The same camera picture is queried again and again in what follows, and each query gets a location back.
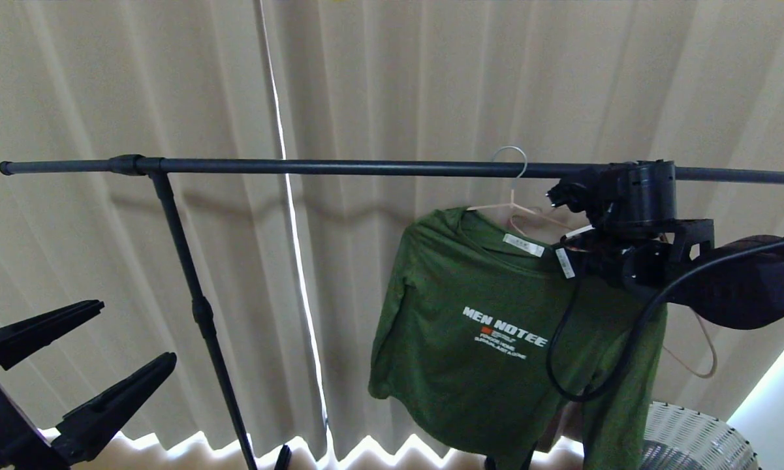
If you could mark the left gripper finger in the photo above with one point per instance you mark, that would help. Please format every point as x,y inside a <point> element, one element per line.
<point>32,333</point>
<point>111,405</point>

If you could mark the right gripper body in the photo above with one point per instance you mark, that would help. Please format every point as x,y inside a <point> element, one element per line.
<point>649,192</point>

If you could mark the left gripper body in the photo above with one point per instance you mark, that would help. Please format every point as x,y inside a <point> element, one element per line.
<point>6,431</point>

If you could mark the pink clothes hanger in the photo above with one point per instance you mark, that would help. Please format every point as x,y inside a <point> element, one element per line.
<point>709,346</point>
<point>511,198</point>

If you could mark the green long-sleeved shirt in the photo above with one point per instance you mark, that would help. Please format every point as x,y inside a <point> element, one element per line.
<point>470,287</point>

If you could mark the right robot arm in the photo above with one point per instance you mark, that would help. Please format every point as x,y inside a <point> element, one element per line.
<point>744,294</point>

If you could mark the white laundry basket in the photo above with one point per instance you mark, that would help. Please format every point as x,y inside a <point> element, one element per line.
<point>692,434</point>

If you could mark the black clothes rack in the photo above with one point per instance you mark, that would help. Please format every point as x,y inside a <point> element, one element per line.
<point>365,167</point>

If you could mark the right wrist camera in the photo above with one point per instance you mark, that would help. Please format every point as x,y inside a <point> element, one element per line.
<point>594,261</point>

